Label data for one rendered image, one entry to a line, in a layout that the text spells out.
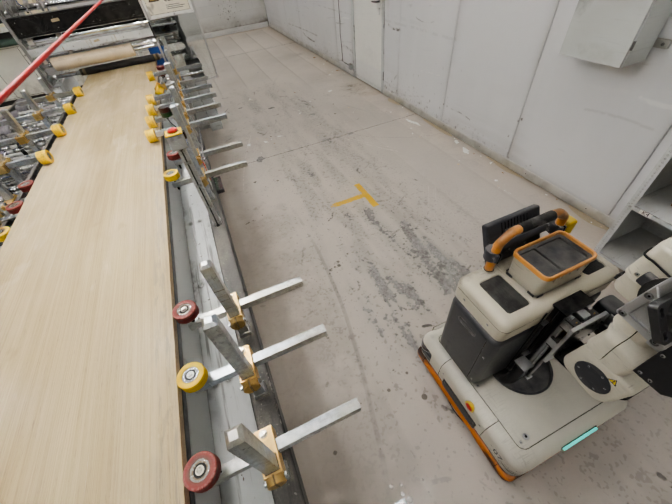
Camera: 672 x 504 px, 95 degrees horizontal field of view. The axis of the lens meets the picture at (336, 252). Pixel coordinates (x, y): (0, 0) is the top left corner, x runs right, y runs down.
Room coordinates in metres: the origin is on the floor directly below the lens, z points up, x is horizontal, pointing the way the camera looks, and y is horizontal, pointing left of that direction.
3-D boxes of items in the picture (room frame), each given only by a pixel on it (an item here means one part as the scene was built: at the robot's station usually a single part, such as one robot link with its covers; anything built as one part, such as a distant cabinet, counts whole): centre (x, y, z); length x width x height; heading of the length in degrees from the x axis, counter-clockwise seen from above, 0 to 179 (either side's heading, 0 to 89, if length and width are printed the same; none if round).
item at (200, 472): (0.17, 0.39, 0.85); 0.08 x 0.08 x 0.11
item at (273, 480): (0.20, 0.25, 0.81); 0.14 x 0.06 x 0.05; 18
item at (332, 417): (0.23, 0.20, 0.80); 0.43 x 0.03 x 0.04; 108
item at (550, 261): (0.65, -0.74, 0.87); 0.23 x 0.15 x 0.11; 108
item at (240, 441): (0.17, 0.24, 0.88); 0.04 x 0.04 x 0.48; 18
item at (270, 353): (0.47, 0.28, 0.83); 0.43 x 0.03 x 0.04; 108
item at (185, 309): (0.64, 0.54, 0.85); 0.08 x 0.08 x 0.11
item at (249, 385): (0.43, 0.32, 0.83); 0.14 x 0.06 x 0.05; 18
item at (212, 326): (0.41, 0.32, 0.92); 0.04 x 0.04 x 0.48; 18
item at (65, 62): (4.14, 2.11, 1.05); 1.43 x 0.12 x 0.12; 108
